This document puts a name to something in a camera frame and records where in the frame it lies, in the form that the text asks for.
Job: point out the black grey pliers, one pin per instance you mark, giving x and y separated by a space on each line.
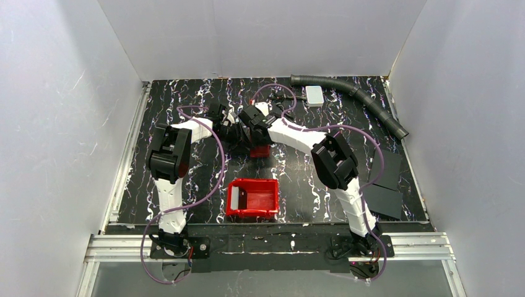
279 100

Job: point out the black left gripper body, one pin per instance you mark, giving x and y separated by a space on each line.
231 133

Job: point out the aluminium frame rail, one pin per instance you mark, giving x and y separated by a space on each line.
281 257

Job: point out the lower black card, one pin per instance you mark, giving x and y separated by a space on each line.
384 202

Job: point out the white rectangular box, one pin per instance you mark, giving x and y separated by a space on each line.
314 96

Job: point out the black card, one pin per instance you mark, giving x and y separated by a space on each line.
384 202
391 173

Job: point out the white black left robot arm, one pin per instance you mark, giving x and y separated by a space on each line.
169 157

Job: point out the red plastic bin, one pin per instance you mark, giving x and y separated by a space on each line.
252 198

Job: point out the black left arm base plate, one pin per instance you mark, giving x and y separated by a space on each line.
178 246

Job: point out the upper black card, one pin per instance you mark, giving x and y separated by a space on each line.
391 173

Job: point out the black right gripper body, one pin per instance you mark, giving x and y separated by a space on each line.
256 137

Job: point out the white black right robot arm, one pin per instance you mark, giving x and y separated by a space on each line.
336 165

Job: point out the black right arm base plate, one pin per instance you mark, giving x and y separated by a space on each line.
345 246

